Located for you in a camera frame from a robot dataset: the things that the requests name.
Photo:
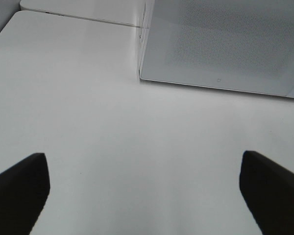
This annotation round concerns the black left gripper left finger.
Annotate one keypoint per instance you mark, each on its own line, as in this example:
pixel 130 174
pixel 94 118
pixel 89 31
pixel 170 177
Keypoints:
pixel 24 189

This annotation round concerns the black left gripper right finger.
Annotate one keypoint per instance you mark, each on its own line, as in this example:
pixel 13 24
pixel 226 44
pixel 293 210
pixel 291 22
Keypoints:
pixel 268 191

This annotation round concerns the white microwave door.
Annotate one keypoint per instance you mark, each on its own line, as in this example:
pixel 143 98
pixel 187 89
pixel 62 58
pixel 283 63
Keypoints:
pixel 238 45

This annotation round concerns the white microwave oven body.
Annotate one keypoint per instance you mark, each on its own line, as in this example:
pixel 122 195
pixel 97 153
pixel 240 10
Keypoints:
pixel 143 32

